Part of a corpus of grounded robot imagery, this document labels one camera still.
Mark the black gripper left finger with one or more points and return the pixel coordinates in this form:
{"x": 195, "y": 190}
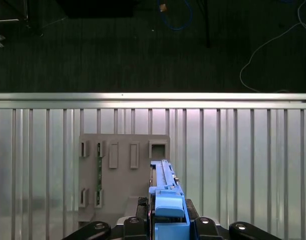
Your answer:
{"x": 132, "y": 230}

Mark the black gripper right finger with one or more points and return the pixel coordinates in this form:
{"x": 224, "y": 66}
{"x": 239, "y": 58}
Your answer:
{"x": 205, "y": 230}

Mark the hard disk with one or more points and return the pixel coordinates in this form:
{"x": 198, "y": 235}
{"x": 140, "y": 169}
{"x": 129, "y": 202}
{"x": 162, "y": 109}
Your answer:
{"x": 169, "y": 202}

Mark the grey parts rack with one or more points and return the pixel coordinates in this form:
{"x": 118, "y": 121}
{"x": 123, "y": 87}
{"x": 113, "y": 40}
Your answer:
{"x": 122, "y": 185}

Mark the green RAM stick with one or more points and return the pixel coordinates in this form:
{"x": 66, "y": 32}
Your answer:
{"x": 99, "y": 175}

